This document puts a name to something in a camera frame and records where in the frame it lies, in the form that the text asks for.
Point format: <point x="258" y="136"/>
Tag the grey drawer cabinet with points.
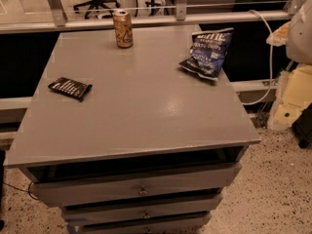
<point x="144" y="112"/>

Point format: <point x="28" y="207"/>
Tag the black rxbar chocolate wrapper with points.
<point x="70" y="88"/>

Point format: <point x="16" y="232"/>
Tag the top grey drawer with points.
<point x="83" y="187"/>

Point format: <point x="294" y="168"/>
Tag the bottom grey drawer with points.
<point x="153" y="225"/>

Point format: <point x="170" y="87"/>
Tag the black office chair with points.
<point x="94" y="4"/>

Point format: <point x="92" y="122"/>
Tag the blue kettle chips bag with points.
<point x="208" y="52"/>

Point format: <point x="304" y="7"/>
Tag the orange soda can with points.
<point x="123" y="28"/>

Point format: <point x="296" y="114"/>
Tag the metal railing frame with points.
<point x="19" y="16"/>

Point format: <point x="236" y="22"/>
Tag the grey drawer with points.
<point x="153" y="225"/>
<point x="83" y="187"/>
<point x="188" y="203"/>

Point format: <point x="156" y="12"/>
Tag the middle grey drawer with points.
<point x="188" y="203"/>

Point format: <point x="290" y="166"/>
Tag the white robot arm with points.
<point x="294" y="89"/>

